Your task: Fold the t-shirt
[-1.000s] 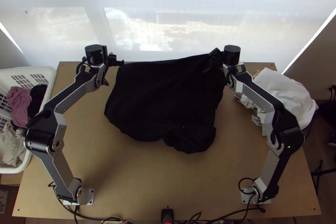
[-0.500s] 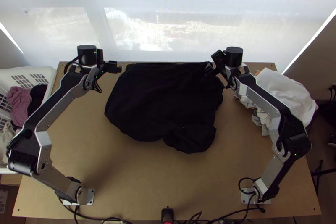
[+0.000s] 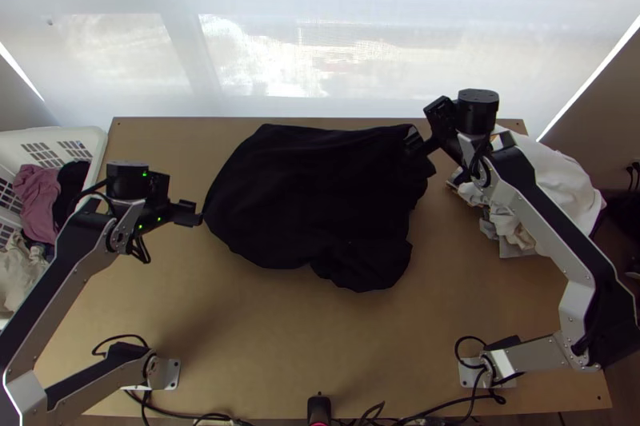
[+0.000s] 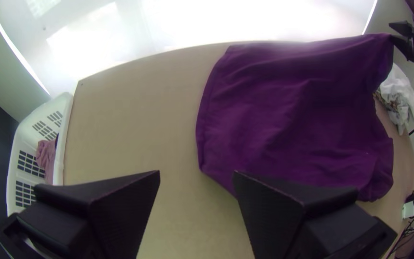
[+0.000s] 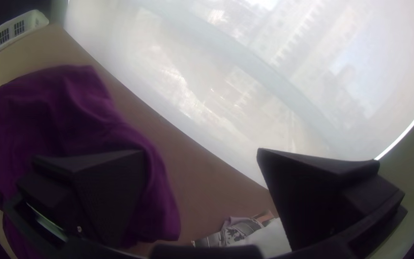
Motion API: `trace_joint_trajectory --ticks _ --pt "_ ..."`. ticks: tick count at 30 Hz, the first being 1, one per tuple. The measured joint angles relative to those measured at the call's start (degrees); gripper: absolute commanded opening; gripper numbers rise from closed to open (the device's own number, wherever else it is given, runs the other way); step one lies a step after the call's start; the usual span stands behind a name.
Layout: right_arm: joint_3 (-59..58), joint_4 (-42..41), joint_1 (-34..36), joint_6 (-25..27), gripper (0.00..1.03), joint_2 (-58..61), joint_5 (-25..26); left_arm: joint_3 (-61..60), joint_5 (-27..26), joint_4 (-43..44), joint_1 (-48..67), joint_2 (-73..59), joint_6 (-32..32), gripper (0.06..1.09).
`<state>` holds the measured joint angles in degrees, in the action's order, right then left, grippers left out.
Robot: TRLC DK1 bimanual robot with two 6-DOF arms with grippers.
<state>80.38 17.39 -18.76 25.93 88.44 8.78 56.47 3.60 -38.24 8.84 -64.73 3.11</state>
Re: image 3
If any black t-shirt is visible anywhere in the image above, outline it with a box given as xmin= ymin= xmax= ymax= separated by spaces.
xmin=202 ymin=121 xmax=438 ymax=295

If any heap of white clothes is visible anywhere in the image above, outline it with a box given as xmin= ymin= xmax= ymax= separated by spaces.
xmin=446 ymin=133 xmax=607 ymax=261

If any heap of mixed-colour clothes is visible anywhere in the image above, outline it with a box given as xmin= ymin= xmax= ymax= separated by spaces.
xmin=0 ymin=160 xmax=92 ymax=315

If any white laundry basket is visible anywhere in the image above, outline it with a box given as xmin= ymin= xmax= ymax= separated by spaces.
xmin=0 ymin=125 xmax=109 ymax=320

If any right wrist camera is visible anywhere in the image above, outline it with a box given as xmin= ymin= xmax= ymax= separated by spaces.
xmin=423 ymin=94 xmax=459 ymax=133

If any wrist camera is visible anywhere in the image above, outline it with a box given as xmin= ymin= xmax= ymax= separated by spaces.
xmin=148 ymin=171 xmax=173 ymax=207
xmin=423 ymin=94 xmax=459 ymax=133

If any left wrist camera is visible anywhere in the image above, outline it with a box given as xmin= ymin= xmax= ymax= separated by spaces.
xmin=148 ymin=171 xmax=173 ymax=207

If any black cable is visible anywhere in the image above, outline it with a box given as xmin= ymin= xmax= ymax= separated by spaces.
xmin=453 ymin=335 xmax=522 ymax=403
xmin=91 ymin=333 xmax=157 ymax=426

